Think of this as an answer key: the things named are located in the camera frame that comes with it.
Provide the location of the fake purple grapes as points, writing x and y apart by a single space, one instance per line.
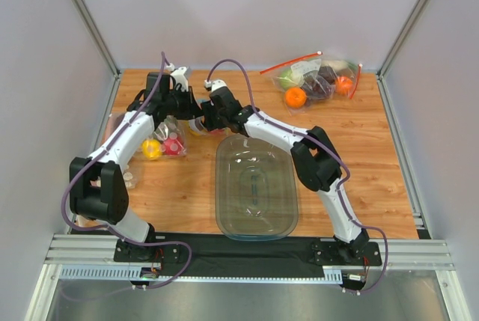
319 84

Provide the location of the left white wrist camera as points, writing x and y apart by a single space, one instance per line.
181 78

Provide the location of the red zip bag back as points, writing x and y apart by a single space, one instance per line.
306 63

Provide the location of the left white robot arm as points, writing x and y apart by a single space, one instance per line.
97 190

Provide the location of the yellow fake lemon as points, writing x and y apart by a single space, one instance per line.
195 132

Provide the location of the black base strip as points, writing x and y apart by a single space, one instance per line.
219 256

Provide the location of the orange fake tangerine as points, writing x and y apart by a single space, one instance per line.
295 97

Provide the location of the clear plastic tub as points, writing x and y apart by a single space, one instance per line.
255 191

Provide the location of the blue zip top bag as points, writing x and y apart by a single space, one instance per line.
196 124

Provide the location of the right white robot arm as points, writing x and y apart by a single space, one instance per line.
317 163

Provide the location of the clear bag far left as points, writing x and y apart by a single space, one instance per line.
134 168

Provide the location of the red spotted fake mushroom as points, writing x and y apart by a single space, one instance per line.
173 146

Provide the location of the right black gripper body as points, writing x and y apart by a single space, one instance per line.
209 117

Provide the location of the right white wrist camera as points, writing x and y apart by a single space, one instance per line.
213 85

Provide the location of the green fake cabbage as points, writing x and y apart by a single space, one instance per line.
287 80

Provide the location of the yellow fake pepper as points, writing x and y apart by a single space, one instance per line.
151 149

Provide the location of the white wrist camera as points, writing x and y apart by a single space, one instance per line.
213 85
181 78

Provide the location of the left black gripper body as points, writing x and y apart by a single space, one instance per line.
192 108

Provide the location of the clear bag with mushroom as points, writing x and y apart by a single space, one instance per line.
170 127

